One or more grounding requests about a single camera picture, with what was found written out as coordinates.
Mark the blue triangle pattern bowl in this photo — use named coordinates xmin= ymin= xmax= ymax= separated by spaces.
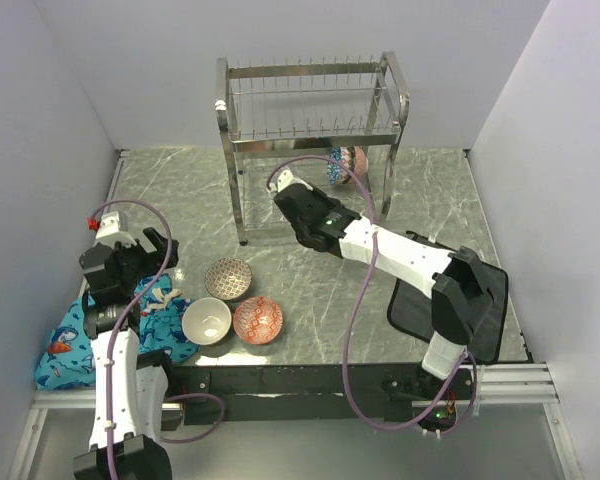
xmin=327 ymin=147 xmax=352 ymax=185

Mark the black white leaf bowl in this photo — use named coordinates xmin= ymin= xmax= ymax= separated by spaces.
xmin=346 ymin=146 xmax=368 ymax=179

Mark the steel two-tier dish rack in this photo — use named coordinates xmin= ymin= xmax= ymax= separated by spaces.
xmin=215 ymin=51 xmax=410 ymax=246

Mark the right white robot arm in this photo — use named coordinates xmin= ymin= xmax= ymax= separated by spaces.
xmin=273 ymin=180 xmax=495 ymax=399

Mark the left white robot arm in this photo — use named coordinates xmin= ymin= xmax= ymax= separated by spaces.
xmin=73 ymin=226 xmax=180 ymax=479

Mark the blue shark print cloth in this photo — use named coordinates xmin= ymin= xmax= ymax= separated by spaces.
xmin=34 ymin=273 xmax=199 ymax=391

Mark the plain white grey bowl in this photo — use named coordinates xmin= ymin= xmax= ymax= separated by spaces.
xmin=181 ymin=297 xmax=232 ymax=346

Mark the brown floral pattern bowl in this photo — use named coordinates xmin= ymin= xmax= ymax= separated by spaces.
xmin=204 ymin=257 xmax=253 ymax=301

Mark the red geometric pattern bowl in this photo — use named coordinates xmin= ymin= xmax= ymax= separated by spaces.
xmin=233 ymin=296 xmax=284 ymax=345

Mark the black microfibre cloth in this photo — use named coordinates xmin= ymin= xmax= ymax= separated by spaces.
xmin=387 ymin=246 xmax=509 ymax=364

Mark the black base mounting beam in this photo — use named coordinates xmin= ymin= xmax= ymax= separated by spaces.
xmin=118 ymin=360 xmax=476 ymax=432

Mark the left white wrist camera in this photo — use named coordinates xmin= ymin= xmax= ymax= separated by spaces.
xmin=87 ymin=211 xmax=137 ymax=248

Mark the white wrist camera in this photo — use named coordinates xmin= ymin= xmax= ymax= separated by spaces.
xmin=267 ymin=167 xmax=313 ymax=193
xmin=87 ymin=211 xmax=137 ymax=248

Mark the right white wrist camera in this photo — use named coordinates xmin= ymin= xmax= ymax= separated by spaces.
xmin=267 ymin=167 xmax=313 ymax=193

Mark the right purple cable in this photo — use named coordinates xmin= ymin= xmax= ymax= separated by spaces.
xmin=267 ymin=155 xmax=479 ymax=434

